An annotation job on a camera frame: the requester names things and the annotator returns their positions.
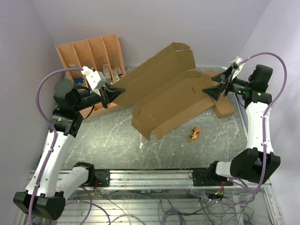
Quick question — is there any orange toy car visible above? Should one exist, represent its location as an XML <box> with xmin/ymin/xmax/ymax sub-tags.
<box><xmin>189</xmin><ymin>127</ymin><xmax>201</xmax><ymax>141</ymax></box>

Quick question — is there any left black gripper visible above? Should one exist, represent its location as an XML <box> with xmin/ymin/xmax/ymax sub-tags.
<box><xmin>73</xmin><ymin>82</ymin><xmax>125</xmax><ymax>112</ymax></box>

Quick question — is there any small folded cardboard box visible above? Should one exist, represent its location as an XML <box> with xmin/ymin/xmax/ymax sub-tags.
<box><xmin>211</xmin><ymin>96</ymin><xmax>235</xmax><ymax>119</ymax></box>

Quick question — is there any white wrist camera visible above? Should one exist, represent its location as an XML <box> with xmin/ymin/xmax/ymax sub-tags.
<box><xmin>230</xmin><ymin>56</ymin><xmax>244</xmax><ymax>79</ymax></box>
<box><xmin>81</xmin><ymin>66</ymin><xmax>106</xmax><ymax>95</ymax></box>

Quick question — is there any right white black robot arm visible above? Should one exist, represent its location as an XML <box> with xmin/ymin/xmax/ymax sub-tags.
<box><xmin>192</xmin><ymin>64</ymin><xmax>281</xmax><ymax>187</ymax></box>

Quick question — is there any folded cardboard box middle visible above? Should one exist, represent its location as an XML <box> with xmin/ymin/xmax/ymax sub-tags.
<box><xmin>204</xmin><ymin>71</ymin><xmax>222</xmax><ymax>83</ymax></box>

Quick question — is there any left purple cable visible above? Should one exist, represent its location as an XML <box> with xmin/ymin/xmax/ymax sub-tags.
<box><xmin>28</xmin><ymin>67</ymin><xmax>85</xmax><ymax>223</ymax></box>

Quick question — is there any large cardboard box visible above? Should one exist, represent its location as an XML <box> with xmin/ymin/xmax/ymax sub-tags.
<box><xmin>113</xmin><ymin>42</ymin><xmax>214</xmax><ymax>140</ymax></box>

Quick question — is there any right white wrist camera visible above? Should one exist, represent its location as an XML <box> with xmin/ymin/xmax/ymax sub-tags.
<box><xmin>230</xmin><ymin>56</ymin><xmax>244</xmax><ymax>79</ymax></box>

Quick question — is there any aluminium mounting rail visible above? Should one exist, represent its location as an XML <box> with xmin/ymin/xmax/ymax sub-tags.
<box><xmin>30</xmin><ymin>169</ymin><xmax>272</xmax><ymax>190</ymax></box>

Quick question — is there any peach plastic file organizer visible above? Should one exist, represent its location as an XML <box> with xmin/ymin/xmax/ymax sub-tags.
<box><xmin>57</xmin><ymin>34</ymin><xmax>126</xmax><ymax>118</ymax></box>

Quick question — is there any purple cable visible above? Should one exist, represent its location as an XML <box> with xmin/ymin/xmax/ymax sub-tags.
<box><xmin>28</xmin><ymin>67</ymin><xmax>85</xmax><ymax>223</ymax></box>
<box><xmin>228</xmin><ymin>52</ymin><xmax>288</xmax><ymax>206</ymax></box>

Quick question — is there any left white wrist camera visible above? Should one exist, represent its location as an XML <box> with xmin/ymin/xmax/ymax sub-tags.
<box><xmin>81</xmin><ymin>66</ymin><xmax>106</xmax><ymax>95</ymax></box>

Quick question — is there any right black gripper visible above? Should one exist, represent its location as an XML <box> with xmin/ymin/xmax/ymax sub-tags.
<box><xmin>202</xmin><ymin>66</ymin><xmax>253</xmax><ymax>101</ymax></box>

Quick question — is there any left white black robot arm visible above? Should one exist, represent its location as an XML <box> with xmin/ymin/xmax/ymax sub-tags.
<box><xmin>13</xmin><ymin>79</ymin><xmax>125</xmax><ymax>224</ymax></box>

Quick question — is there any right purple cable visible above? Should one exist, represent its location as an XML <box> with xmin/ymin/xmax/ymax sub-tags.
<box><xmin>228</xmin><ymin>52</ymin><xmax>288</xmax><ymax>206</ymax></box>

